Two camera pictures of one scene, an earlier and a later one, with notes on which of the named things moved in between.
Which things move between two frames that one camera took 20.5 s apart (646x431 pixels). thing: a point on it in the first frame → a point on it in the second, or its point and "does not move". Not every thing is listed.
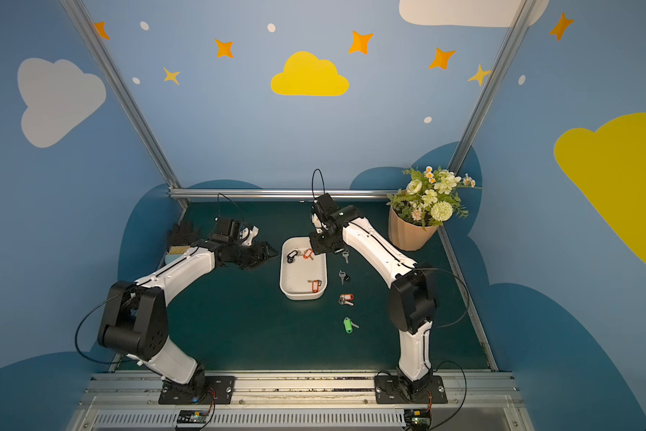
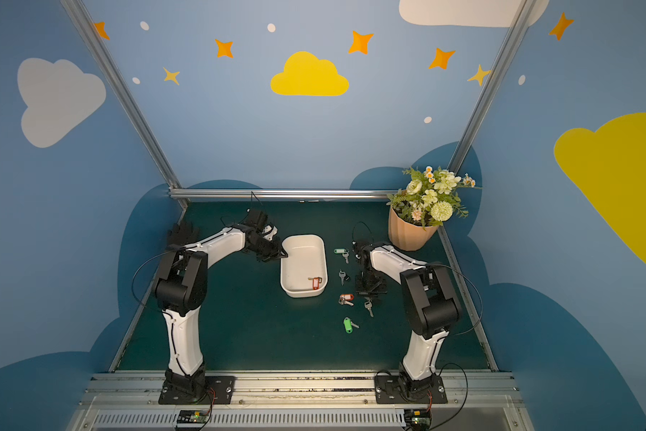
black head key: [344, 277] does not move
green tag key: [348, 325] does not move
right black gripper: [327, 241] → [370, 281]
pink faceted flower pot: [405, 236] does not move
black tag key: [292, 255] → [369, 305]
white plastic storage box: [302, 273] does not move
